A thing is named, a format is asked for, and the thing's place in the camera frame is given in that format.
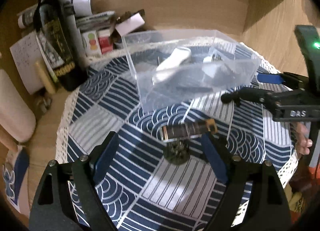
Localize white travel plug adapter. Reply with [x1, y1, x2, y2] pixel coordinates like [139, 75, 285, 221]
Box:
[202, 52, 229, 78]

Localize white handheld flashlight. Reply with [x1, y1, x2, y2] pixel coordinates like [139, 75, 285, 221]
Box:
[152, 47, 191, 85]

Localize clear plastic storage box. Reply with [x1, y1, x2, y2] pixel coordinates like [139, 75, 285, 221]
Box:
[122, 29, 261, 112]

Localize person's right hand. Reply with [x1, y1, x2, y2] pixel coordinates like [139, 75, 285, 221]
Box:
[295, 122, 313, 155]

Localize dark ornate metal trinket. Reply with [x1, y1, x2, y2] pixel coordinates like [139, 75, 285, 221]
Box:
[163, 141, 190, 166]

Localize brown striped lighter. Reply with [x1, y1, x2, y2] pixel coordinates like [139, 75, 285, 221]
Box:
[160, 119, 217, 142]

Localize blue white patterned tablecloth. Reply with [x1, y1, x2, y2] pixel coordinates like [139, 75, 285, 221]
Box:
[55, 50, 298, 230]

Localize yellow wooden stick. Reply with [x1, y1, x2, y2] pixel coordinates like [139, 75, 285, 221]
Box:
[35, 60, 56, 95]

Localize red white small box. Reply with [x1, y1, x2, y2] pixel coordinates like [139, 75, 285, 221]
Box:
[97, 29, 113, 54]

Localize white box coloured dots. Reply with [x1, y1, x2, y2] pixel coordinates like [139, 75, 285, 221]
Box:
[81, 30, 102, 58]

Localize white small cardboard box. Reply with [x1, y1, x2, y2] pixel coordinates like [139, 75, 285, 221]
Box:
[115, 13, 145, 36]

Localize white paper notepad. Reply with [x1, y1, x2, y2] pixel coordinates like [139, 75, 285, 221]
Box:
[10, 31, 44, 95]

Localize stacked magazines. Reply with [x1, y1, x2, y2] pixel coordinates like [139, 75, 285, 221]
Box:
[76, 10, 116, 31]

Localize dark wine bottle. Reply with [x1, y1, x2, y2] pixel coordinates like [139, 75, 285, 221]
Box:
[33, 0, 87, 91]

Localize rolled white papers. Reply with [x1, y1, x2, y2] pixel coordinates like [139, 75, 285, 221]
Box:
[17, 0, 92, 29]

